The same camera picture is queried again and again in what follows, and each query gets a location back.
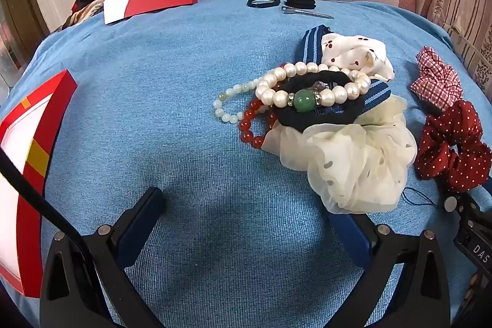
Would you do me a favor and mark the blue blanket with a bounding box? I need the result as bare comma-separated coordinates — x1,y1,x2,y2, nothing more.
0,0,492,328

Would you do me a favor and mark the thin black hair tie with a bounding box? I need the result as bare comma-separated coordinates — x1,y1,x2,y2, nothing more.
246,0,284,10

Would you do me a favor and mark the thin black cord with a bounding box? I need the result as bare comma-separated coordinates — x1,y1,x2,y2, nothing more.
403,188,442,209

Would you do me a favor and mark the red bead bracelet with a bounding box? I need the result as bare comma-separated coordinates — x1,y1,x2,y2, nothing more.
238,62,287,149

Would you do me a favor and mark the red gift box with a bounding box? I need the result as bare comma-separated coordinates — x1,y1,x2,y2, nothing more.
0,69,78,298

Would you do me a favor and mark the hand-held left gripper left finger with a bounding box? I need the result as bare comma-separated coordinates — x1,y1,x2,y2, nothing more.
39,187,167,328

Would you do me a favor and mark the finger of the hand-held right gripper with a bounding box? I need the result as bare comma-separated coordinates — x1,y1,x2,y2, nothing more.
442,184,492,226

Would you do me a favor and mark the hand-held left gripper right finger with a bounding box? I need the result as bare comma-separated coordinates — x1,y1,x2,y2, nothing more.
328,213,451,328

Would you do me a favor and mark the white cherry print scrunchie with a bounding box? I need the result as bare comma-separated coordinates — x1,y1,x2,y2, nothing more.
318,33,396,81

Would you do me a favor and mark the pearl bracelet with green bead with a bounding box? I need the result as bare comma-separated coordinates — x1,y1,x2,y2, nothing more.
255,61,371,109

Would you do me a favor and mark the red gingham scrunchie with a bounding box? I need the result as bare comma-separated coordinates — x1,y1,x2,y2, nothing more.
410,46,464,113

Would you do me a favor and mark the red polka dot scrunchie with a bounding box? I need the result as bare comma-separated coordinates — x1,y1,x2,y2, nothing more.
414,100,492,194

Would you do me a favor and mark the silver metal pen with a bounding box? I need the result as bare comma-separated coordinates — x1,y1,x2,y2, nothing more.
280,6,334,20

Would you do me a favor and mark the cream chiffon scrunchie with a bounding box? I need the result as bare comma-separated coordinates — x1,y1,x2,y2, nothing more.
262,95,418,215

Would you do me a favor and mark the black cable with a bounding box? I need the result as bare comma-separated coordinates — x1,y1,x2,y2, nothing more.
0,149,101,275

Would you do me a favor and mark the pale jade bead bracelet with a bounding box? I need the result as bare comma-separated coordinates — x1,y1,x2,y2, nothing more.
212,79,262,125

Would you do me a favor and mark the thick black hair tie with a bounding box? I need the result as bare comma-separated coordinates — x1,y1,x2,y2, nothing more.
274,70,370,131

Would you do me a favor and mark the blue striped ribbon hair tie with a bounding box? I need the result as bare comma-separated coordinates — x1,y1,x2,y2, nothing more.
294,26,392,117

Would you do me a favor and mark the wooden door frame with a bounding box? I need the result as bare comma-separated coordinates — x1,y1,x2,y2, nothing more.
0,0,50,56

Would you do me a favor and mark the striped floral cushion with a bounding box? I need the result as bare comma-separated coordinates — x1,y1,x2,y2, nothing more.
434,0,492,94

